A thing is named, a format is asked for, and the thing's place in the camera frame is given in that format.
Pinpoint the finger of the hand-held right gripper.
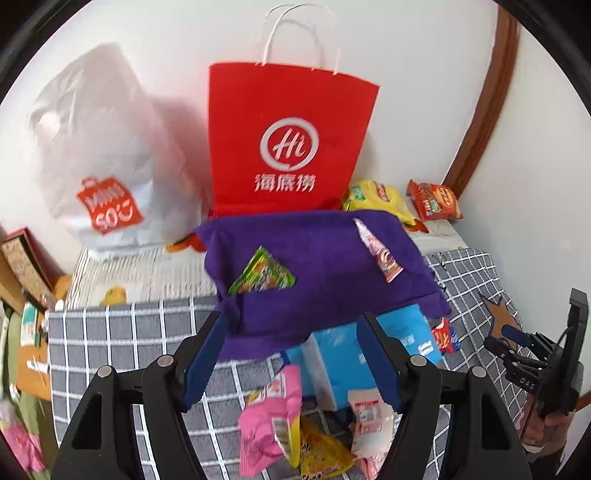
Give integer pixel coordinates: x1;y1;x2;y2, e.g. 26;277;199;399
484;337;544;380
501;325;556;364

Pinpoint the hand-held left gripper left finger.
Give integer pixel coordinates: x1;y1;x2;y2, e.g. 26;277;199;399
50;311;230;480

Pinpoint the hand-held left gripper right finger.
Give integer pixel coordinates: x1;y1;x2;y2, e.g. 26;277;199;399
355;312;533;480

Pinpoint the pale pink snack packet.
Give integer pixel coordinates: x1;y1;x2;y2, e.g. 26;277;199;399
346;389;397;462

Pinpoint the person's right hand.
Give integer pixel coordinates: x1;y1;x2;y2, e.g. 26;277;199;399
524;408;575;446

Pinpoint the blue tissue pack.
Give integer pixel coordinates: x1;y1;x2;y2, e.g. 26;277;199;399
283;302;444;411

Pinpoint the small red snack packet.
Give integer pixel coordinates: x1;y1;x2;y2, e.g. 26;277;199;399
431;318;459;354

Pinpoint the bright pink snack packet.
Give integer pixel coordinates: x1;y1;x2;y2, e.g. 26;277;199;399
238;364;303;477

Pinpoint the grey checked blanket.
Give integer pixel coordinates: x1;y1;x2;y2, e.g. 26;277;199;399
46;247;532;480

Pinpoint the yellow snack packet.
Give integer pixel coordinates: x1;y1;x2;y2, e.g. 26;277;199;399
295;413;356;480

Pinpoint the green snack packet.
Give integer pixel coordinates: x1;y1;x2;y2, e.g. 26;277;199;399
228;246;296;295

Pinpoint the long pink striped snack packet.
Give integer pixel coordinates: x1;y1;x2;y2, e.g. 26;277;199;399
353;218;404;282

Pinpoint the purple towel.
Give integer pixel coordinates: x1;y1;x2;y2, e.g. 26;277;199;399
196;209;452;363

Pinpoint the orange red snack packet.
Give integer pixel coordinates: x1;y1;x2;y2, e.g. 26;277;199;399
407;179;464;222

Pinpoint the yellow chips bag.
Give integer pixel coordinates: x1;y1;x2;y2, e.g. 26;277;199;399
342;179;419;227

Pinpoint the pink floral cloth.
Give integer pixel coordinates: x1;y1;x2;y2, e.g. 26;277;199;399
0;401;46;472

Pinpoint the brown patterned box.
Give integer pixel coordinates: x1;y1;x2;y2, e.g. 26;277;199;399
0;227;61;301

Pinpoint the light wooden cabinet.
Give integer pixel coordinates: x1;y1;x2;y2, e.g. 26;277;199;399
0;249;28;315

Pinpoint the white plastic bag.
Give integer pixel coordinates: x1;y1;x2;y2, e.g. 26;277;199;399
28;42;213;251

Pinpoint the red paper bag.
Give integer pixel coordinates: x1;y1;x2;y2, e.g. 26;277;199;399
207;4;380;217

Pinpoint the brown wooden frame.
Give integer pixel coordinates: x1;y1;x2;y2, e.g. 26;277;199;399
442;7;520;197

